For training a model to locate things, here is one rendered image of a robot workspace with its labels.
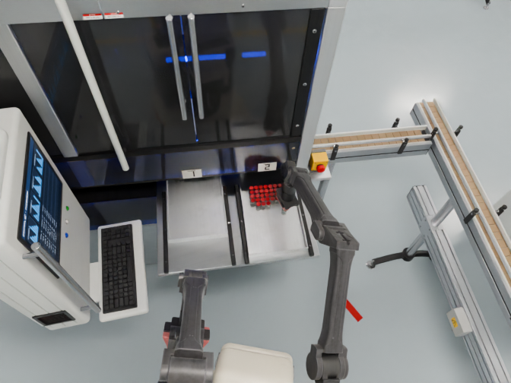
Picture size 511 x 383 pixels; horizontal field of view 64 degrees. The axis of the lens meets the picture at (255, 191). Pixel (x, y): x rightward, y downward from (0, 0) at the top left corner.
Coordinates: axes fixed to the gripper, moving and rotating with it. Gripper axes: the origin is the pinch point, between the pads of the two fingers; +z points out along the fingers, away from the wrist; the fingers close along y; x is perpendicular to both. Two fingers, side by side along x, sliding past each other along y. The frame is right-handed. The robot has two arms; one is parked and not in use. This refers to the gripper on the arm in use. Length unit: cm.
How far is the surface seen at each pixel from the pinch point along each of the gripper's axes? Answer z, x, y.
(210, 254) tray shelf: 11.8, 36.1, -3.6
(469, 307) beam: 42, -77, -63
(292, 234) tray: 10.5, -1.1, -8.5
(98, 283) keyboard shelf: 21, 84, 5
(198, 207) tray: 11.1, 33.1, 20.5
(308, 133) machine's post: -25.2, -15.3, 16.4
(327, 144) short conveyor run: 0.2, -35.4, 25.7
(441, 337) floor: 97, -86, -67
